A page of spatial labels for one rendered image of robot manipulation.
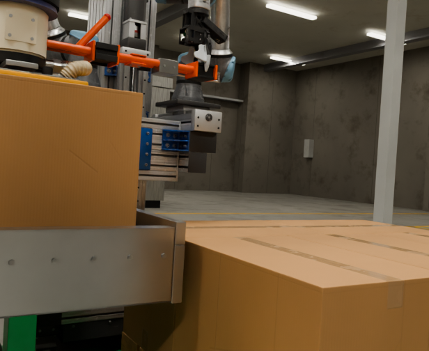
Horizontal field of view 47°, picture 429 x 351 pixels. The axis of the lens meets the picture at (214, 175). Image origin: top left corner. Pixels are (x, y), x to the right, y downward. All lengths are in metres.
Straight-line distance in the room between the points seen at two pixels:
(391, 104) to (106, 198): 3.74
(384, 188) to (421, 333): 3.60
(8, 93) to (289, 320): 0.84
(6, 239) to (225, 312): 0.53
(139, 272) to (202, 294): 0.19
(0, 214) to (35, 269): 0.20
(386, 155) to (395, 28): 1.14
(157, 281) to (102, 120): 0.45
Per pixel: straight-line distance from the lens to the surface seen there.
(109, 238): 1.22
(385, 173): 4.77
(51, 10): 1.50
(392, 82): 4.84
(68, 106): 1.34
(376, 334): 1.12
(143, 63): 1.62
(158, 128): 2.17
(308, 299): 1.01
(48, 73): 1.43
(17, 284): 1.19
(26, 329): 1.22
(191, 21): 1.74
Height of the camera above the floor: 0.76
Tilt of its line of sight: 1 degrees down
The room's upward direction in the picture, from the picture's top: 4 degrees clockwise
